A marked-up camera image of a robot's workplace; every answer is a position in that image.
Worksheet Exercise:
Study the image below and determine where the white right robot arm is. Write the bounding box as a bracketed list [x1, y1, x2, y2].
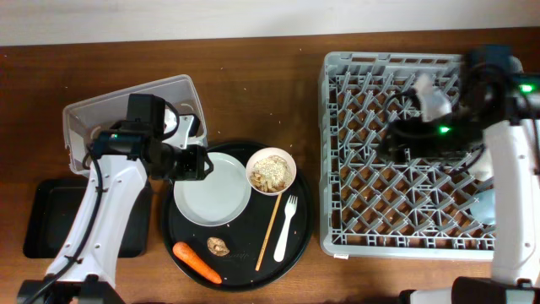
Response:
[377, 45, 539, 303]

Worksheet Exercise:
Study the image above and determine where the clear plastic waste bin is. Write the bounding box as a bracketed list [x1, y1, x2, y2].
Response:
[62, 74, 208, 176]

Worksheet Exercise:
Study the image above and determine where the white plastic fork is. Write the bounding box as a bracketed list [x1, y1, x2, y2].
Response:
[273, 195, 298, 263]

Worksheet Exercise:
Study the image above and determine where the wooden chopstick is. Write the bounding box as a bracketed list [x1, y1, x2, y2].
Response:
[255, 193, 282, 272]

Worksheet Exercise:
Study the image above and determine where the rectangular black tray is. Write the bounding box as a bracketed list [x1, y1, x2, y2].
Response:
[23, 178, 153, 258]

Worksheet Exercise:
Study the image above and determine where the grey plastic dishwasher rack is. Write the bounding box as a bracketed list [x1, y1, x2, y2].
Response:
[318, 52, 495, 261]

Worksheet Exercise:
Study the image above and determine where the pale grey plate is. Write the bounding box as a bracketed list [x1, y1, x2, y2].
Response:
[173, 152, 251, 227]

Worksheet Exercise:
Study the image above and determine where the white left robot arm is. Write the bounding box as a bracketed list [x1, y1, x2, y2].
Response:
[17, 94, 213, 304]

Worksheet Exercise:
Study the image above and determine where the brown walnut shell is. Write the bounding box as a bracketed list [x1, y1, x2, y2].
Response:
[207, 237, 230, 257]

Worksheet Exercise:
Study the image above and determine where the light blue cup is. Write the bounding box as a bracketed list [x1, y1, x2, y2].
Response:
[469, 189, 496, 225]

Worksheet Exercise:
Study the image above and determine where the pink bowl with food scraps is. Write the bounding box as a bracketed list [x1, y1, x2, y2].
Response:
[246, 148, 297, 196]

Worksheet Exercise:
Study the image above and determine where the round black tray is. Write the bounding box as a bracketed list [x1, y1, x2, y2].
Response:
[159, 140, 316, 292]

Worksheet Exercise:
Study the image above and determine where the orange carrot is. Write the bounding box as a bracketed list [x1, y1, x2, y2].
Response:
[172, 242, 223, 285]

